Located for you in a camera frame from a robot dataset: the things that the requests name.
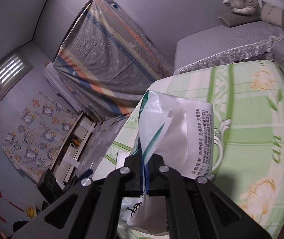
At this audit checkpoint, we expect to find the torn white tissue wrapper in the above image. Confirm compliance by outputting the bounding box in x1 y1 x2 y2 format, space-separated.
119 90 213 235

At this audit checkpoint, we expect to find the white shelf cabinet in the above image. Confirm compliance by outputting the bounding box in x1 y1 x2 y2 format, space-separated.
49 113 96 188

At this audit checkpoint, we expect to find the green floral table cloth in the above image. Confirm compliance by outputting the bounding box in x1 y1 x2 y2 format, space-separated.
91 59 284 239

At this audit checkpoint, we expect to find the cartoon print cloth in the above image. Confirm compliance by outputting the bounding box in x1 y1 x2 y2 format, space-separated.
2 92 77 183

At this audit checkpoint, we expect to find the striped grey hanging sheet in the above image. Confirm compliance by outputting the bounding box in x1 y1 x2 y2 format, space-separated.
45 0 174 121

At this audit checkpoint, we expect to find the grey wedge pillow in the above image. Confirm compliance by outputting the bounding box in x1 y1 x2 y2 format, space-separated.
218 12 260 27

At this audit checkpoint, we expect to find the grey brown cushion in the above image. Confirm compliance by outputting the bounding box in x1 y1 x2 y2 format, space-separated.
259 1 284 30

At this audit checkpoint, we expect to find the wall window vent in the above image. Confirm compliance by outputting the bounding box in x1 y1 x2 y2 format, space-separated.
0 48 33 100

